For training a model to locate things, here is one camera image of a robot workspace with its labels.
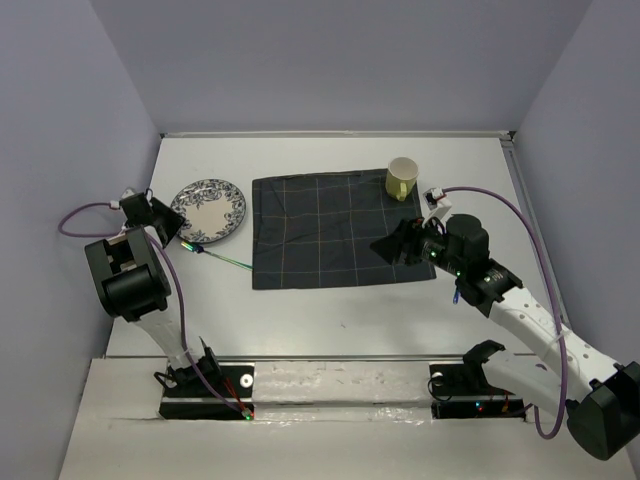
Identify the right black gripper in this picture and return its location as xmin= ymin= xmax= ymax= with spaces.
xmin=368 ymin=213 xmax=464 ymax=277

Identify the blue white patterned plate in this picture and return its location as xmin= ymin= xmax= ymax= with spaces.
xmin=170 ymin=179 xmax=247 ymax=244

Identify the pale yellow cup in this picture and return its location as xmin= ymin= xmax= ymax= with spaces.
xmin=385 ymin=157 xmax=419 ymax=202

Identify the dark grey checked cloth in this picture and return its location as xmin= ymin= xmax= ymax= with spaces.
xmin=252 ymin=169 xmax=436 ymax=290

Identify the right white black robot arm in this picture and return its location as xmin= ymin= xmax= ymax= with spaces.
xmin=371 ymin=214 xmax=639 ymax=461

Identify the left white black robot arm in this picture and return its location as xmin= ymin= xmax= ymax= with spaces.
xmin=85 ymin=193 xmax=222 ymax=395

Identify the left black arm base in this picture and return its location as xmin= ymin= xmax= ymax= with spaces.
xmin=154 ymin=347 xmax=255 ymax=421

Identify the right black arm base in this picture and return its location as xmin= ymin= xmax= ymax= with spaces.
xmin=427 ymin=340 xmax=531 ymax=420

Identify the iridescent green fork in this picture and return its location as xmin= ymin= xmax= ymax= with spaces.
xmin=180 ymin=241 xmax=253 ymax=271

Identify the white foam strip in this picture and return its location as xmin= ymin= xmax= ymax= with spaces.
xmin=252 ymin=361 xmax=431 ymax=405

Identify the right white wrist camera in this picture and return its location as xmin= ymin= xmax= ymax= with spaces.
xmin=423 ymin=187 xmax=452 ymax=221

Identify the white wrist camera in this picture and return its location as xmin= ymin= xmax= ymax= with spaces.
xmin=423 ymin=187 xmax=452 ymax=221
xmin=108 ymin=188 xmax=138 ymax=211

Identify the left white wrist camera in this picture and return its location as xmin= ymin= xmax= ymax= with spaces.
xmin=108 ymin=188 xmax=138 ymax=211

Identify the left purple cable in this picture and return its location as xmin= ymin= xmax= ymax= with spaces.
xmin=57 ymin=199 xmax=251 ymax=416

